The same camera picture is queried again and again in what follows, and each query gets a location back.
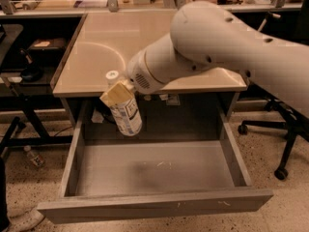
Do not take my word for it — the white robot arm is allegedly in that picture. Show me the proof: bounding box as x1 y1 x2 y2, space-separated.
106 1 309 117

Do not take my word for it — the open grey wooden drawer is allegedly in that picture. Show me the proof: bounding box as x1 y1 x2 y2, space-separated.
38 103 273 223

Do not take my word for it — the small bottle on floor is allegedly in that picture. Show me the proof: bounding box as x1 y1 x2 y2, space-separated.
23 145 44 167

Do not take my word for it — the black box with label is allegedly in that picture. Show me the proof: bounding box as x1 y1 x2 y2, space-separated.
28 38 67 51

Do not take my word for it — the grey cabinet with counter top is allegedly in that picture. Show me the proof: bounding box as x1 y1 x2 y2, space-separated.
53 10 246 140

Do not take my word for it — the black office chair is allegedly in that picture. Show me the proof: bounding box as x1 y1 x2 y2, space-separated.
237 0 309 181

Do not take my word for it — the white gripper with vent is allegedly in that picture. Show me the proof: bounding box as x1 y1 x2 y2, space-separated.
99 50 166 107

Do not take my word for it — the clear plastic bottle white cap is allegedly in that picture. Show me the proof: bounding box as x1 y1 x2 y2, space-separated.
105 71 142 136

